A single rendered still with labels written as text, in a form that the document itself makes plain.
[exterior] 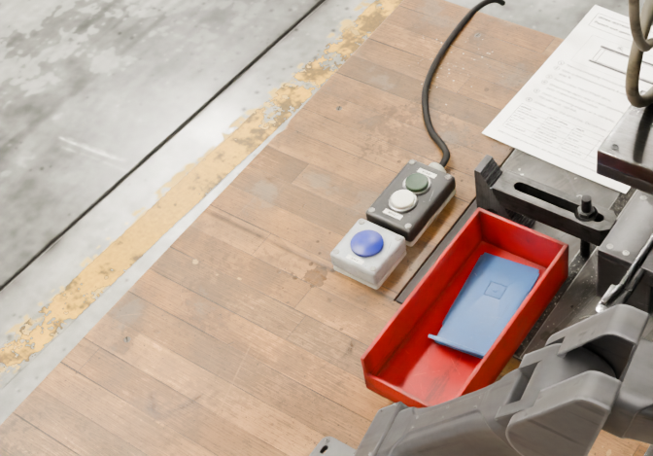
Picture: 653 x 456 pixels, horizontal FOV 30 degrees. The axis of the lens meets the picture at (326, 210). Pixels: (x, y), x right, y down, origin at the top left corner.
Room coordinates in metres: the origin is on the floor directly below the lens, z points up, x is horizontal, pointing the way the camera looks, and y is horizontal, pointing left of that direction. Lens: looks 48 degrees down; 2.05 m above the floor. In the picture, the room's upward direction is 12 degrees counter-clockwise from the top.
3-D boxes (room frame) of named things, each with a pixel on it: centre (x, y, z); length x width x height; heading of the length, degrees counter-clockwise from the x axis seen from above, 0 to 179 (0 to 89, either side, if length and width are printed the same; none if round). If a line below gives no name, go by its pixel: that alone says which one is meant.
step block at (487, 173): (0.97, -0.21, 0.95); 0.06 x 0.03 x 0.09; 45
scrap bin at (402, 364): (0.82, -0.13, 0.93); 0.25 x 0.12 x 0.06; 135
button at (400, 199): (1.01, -0.10, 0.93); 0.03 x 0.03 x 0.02
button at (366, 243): (0.95, -0.04, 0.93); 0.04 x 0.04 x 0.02
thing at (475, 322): (0.84, -0.16, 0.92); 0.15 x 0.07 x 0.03; 142
